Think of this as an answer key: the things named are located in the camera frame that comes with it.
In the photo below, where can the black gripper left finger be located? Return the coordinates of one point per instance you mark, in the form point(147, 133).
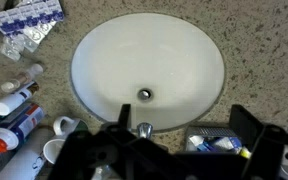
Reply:
point(124, 116)

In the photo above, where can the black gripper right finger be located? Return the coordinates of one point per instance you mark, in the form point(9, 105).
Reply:
point(245, 123)

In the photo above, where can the small white plastic bottle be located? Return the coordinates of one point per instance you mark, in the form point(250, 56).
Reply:
point(12, 101)

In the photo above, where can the metal sink drain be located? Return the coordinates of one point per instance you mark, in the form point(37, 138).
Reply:
point(145, 94)

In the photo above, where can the clear pump bottle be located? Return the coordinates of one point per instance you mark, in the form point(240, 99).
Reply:
point(100, 172)

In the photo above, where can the white oval sink basin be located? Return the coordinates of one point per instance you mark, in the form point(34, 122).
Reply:
point(144, 56)

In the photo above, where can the small clear spray bottle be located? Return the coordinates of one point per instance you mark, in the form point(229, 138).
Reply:
point(24, 77)

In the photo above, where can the large white bottle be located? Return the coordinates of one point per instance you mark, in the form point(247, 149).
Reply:
point(24, 160)

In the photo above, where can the chrome faucet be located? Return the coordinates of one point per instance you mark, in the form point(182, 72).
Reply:
point(145, 130)

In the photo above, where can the yellow capped tube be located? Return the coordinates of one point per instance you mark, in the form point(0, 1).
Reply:
point(245, 152)

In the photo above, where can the white blue toothpaste tube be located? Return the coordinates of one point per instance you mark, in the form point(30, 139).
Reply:
point(217, 143)

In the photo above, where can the white mug with dark print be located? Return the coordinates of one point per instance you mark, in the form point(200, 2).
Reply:
point(64, 128)

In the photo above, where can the orange capped shaving can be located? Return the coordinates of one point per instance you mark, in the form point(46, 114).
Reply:
point(25, 121)

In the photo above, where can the clear blister pack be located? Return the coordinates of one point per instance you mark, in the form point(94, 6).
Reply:
point(20, 43)

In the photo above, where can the blue white blister pack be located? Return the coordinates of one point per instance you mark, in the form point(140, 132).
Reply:
point(27, 16)

